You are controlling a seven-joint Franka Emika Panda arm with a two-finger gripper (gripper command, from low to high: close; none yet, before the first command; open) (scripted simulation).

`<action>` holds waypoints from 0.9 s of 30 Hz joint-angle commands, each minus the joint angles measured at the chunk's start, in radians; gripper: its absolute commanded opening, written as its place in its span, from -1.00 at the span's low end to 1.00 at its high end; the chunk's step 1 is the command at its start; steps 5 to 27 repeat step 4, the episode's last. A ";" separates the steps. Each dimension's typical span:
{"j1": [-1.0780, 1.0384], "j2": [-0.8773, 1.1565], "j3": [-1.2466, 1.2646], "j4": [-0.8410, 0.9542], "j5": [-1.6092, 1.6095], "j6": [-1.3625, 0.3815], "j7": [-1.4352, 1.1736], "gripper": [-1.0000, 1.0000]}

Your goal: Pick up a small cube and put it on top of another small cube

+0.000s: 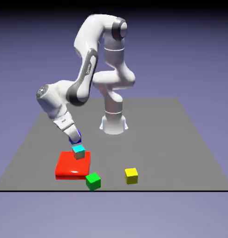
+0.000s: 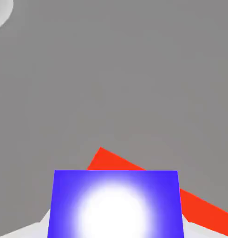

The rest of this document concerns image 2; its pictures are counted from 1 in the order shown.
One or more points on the small blue cube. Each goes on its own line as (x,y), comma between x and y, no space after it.
(65,186)

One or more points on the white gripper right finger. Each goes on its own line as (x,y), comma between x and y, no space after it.
(195,231)

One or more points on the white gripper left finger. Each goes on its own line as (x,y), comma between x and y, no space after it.
(28,230)

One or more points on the large red box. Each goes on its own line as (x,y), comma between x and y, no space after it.
(203,208)

